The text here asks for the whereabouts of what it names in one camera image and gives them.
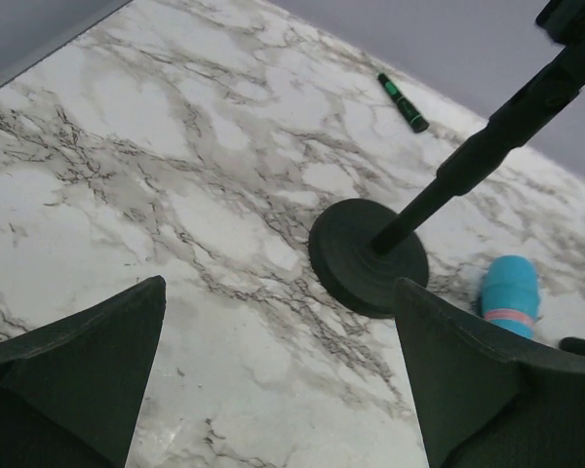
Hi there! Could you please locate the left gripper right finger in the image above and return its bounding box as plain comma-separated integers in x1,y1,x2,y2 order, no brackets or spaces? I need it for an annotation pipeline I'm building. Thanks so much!
395,279,585,467

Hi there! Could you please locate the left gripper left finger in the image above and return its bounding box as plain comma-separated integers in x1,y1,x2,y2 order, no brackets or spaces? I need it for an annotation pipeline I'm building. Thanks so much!
0,276,166,467

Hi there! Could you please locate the pink music stand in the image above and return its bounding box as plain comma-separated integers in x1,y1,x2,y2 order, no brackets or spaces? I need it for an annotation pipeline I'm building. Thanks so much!
559,336,585,357

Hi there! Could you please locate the blue toy microphone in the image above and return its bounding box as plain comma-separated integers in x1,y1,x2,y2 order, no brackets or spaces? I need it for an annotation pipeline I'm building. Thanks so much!
476,255,540,339

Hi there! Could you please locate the black microphone stand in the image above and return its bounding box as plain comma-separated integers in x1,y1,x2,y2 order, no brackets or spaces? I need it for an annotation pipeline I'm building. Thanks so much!
308,1,585,319

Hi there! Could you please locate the green black pen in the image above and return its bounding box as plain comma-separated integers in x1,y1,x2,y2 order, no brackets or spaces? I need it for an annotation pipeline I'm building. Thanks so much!
377,73,429,134

